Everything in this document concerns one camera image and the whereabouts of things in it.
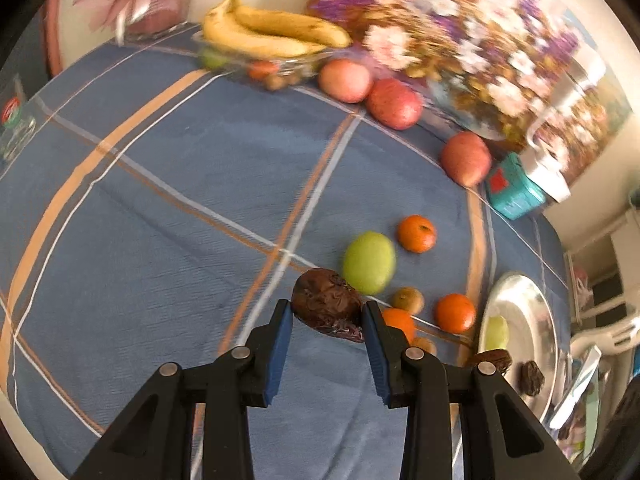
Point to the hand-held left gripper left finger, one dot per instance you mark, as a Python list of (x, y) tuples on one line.
[(280, 355)]

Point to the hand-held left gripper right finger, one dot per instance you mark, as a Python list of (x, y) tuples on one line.
[(377, 360)]

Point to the orange tangerine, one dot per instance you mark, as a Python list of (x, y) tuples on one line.
[(402, 321), (261, 69), (416, 233), (454, 313)]

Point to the brown longan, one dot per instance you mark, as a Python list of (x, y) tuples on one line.
[(425, 346), (407, 300), (275, 82)]

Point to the wrinkled red date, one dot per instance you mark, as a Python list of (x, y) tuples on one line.
[(325, 302), (531, 377), (492, 360)]

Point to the green jujube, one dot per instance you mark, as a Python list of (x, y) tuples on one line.
[(212, 60), (496, 332), (369, 262)]

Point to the round metal plate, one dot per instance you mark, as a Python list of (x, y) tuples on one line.
[(525, 320)]

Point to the blue plaid tablecloth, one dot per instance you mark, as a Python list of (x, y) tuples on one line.
[(150, 185)]

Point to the teal house-shaped box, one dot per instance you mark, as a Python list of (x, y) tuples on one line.
[(515, 195)]

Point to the red apple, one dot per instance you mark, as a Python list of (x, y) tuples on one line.
[(345, 80), (466, 158), (395, 104)]

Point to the white plastic chair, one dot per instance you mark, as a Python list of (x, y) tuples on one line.
[(600, 332)]

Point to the clear glass container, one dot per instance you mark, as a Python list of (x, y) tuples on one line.
[(295, 65)]

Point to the yellow banana bunch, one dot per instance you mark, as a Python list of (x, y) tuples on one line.
[(260, 42)]

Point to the clear glass cup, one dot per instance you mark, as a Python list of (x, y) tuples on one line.
[(17, 130)]

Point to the floral painting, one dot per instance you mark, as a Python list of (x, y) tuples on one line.
[(450, 20)]

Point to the pink wrapped bouquet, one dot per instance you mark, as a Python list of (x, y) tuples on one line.
[(150, 0)]

